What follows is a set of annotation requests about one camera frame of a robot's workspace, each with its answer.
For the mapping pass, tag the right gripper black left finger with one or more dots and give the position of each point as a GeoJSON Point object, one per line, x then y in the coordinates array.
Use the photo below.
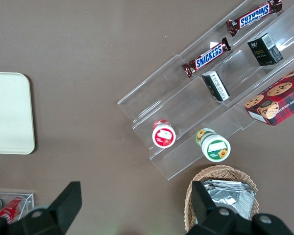
{"type": "Point", "coordinates": [58, 210]}

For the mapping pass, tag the clear acrylic bottle rack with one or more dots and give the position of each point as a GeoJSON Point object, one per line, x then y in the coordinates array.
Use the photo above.
{"type": "Point", "coordinates": [29, 200]}

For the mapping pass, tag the stack of foil trays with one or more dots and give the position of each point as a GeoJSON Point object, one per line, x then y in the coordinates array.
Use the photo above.
{"type": "Point", "coordinates": [232, 198]}

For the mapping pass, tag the red lid jar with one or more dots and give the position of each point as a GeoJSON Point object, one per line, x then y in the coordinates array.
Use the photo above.
{"type": "Point", "coordinates": [163, 135]}

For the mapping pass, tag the small black carton box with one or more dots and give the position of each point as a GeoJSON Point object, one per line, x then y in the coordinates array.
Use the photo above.
{"type": "Point", "coordinates": [215, 85]}
{"type": "Point", "coordinates": [264, 50]}

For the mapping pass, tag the Snickers chocolate bar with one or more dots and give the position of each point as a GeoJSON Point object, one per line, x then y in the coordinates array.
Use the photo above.
{"type": "Point", "coordinates": [254, 16]}
{"type": "Point", "coordinates": [208, 57]}

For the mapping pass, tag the light wicker basket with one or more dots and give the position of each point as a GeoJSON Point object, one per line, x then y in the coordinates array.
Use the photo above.
{"type": "Point", "coordinates": [225, 172]}

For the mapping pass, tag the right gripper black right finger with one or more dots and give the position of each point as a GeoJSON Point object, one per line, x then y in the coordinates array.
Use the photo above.
{"type": "Point", "coordinates": [208, 215]}

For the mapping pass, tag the clear acrylic stepped shelf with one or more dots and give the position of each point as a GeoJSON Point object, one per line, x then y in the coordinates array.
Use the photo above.
{"type": "Point", "coordinates": [247, 71]}
{"type": "Point", "coordinates": [166, 98]}

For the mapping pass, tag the red tartan cookie box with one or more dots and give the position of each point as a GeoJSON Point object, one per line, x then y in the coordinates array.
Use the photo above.
{"type": "Point", "coordinates": [279, 98]}

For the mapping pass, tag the green lid jar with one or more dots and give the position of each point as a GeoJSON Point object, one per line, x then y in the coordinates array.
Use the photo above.
{"type": "Point", "coordinates": [215, 148]}

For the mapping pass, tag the beige plastic tray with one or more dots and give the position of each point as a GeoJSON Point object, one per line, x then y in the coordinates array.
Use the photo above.
{"type": "Point", "coordinates": [9, 112]}

